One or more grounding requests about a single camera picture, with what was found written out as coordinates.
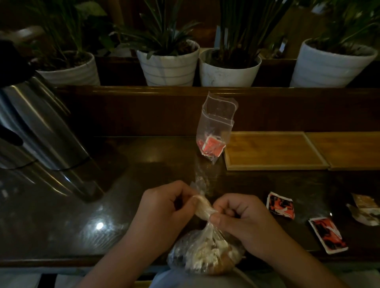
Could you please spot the person's left hand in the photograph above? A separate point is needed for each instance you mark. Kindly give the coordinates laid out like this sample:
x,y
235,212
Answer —
x,y
157,213

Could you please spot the person's right hand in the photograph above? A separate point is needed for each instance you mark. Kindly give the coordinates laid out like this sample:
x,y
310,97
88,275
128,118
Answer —
x,y
252,225

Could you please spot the person's left thumb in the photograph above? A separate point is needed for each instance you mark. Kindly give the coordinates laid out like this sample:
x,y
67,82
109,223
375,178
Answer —
x,y
206,209

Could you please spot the person's right thumb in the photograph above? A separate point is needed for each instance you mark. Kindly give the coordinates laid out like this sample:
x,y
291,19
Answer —
x,y
218,221

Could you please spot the clear plastic food bag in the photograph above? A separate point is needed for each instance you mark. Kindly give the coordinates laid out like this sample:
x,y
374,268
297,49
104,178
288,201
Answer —
x,y
202,255

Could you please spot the person's right forearm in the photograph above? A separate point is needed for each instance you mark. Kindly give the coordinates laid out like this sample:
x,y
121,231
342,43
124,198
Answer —
x,y
297,264

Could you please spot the person's left forearm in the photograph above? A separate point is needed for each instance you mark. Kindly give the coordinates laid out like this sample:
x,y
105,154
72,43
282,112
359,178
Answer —
x,y
118,264

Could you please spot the red black sauce packet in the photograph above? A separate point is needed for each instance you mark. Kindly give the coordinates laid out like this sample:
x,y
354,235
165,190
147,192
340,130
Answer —
x,y
328,235
280,205

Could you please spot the white bowl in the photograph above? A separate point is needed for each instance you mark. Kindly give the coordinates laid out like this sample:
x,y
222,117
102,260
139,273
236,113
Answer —
x,y
175,280

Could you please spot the wooden tray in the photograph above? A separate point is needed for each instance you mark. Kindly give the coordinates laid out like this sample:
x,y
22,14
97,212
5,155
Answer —
x,y
273,151
350,149

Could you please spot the clear zip bag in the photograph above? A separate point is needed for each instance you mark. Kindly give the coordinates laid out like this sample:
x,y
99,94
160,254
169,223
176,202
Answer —
x,y
218,118

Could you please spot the dark wooden ledge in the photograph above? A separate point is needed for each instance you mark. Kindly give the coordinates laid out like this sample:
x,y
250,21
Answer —
x,y
148,112

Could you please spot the smooth white plant pot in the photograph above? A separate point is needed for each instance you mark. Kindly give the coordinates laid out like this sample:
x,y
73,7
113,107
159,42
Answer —
x,y
228,74

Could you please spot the torn brown packet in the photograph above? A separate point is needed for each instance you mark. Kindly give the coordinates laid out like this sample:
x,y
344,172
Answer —
x,y
366,201
360,217

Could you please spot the white ribbed plant pot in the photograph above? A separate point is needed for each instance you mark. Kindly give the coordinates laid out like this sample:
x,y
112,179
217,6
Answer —
x,y
169,69
74,72

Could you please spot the green leafy plant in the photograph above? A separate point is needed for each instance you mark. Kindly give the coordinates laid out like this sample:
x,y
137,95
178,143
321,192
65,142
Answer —
x,y
68,26
344,23
246,26
161,29

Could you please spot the large white ribbed pot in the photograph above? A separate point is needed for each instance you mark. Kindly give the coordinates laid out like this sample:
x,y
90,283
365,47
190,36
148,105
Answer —
x,y
326,68

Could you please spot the stainless steel kettle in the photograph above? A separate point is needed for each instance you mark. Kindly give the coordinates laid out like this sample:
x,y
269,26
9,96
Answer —
x,y
38,124

